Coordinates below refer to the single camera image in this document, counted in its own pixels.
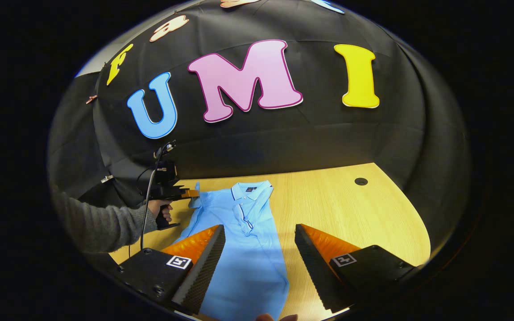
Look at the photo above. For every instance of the light blue T-shirt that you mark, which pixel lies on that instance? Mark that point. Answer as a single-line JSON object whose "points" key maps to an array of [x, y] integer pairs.
{"points": [[248, 267]]}

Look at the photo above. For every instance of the white backdrop clip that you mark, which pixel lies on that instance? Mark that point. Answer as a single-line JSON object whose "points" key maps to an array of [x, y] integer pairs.
{"points": [[106, 179]]}

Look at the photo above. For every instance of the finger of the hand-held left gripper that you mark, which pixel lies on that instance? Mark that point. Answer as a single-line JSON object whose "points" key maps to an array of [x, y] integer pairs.
{"points": [[185, 193]]}

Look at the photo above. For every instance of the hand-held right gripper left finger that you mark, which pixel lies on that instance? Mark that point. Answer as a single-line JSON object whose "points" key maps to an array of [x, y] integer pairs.
{"points": [[205, 272]]}

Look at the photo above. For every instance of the black table grommet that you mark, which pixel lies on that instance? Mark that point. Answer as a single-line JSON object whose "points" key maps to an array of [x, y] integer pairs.
{"points": [[361, 181]]}

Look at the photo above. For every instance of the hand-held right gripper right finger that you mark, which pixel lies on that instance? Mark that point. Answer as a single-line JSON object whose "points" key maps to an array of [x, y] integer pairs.
{"points": [[317, 274]]}

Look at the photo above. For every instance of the copper backdrop clip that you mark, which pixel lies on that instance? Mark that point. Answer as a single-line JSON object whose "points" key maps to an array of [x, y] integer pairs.
{"points": [[91, 99]]}

